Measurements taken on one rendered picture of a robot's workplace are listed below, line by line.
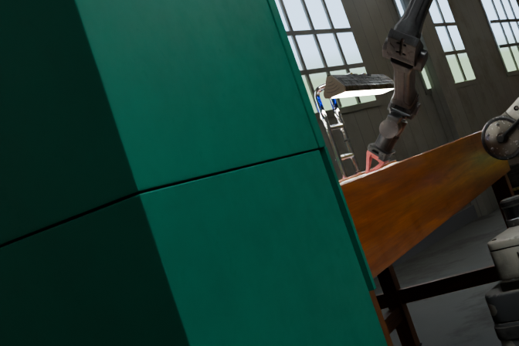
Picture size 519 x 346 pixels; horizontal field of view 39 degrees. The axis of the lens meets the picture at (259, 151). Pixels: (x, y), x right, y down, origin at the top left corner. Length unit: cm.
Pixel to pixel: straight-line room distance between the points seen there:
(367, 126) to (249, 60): 477
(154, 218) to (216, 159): 18
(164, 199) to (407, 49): 110
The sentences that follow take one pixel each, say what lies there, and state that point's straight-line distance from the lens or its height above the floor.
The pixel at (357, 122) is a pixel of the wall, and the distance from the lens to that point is 581.
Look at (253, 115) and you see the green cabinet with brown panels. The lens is 110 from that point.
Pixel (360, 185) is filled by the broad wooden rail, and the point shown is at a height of 75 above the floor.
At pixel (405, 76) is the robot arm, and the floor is 97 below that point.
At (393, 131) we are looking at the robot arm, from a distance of 219.
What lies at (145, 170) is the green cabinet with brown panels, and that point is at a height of 86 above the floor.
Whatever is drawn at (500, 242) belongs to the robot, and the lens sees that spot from 213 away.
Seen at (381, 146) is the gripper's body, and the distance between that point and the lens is 228.
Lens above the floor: 79
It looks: 4 degrees up
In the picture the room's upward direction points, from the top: 19 degrees counter-clockwise
